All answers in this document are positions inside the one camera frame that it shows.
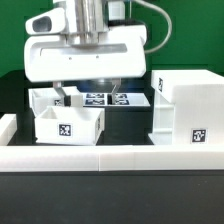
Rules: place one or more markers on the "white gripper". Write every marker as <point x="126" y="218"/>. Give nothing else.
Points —
<point x="119" y="54"/>

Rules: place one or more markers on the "white front drawer with tag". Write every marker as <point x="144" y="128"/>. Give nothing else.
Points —
<point x="70" y="125"/>

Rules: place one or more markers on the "white drawer with tag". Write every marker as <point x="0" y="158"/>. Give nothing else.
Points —
<point x="41" y="98"/>
<point x="70" y="125"/>

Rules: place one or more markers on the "white drawer cabinet box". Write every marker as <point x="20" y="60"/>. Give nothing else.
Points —
<point x="188" y="107"/>

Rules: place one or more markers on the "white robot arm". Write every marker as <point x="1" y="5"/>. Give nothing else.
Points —
<point x="73" y="41"/>

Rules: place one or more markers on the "white rear drawer with tag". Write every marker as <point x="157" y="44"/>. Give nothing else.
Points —
<point x="41" y="98"/>

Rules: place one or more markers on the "fiducial marker sheet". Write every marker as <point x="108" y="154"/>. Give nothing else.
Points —
<point x="121" y="99"/>

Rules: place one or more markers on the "white table border fence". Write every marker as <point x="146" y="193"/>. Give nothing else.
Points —
<point x="103" y="158"/>

